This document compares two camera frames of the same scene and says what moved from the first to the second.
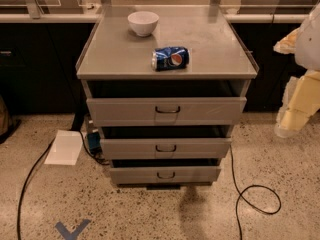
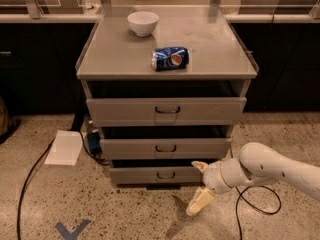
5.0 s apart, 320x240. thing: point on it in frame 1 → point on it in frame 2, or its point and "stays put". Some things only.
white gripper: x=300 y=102 → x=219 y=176
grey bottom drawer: x=166 y=175 stays put
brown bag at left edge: x=4 y=116 stays put
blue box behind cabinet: x=94 y=142 stays put
